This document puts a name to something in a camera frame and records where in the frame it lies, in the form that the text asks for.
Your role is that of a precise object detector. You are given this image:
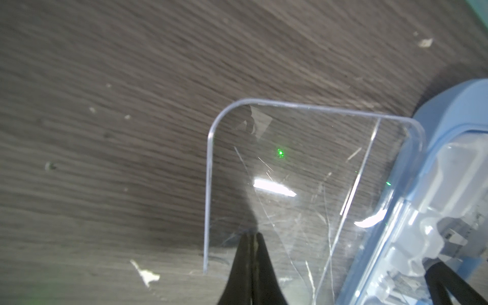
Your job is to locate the blue transparent geometry set case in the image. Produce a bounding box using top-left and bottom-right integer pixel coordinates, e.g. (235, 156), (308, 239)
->
(337, 79), (487, 304)

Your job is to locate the teal transparent ruler set case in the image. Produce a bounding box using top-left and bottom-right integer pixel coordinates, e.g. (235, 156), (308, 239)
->
(466, 0), (488, 25)

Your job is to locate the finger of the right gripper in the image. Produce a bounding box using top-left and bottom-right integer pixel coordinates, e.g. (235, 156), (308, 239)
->
(424, 261), (487, 305)

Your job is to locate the clear geometry case lid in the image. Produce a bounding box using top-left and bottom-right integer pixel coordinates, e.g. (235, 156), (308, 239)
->
(202, 99), (425, 304)

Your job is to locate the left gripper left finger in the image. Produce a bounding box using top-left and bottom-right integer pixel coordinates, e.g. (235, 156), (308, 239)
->
(217, 234), (253, 305)

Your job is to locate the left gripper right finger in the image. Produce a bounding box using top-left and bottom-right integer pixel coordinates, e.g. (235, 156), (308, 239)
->
(252, 233), (288, 305)

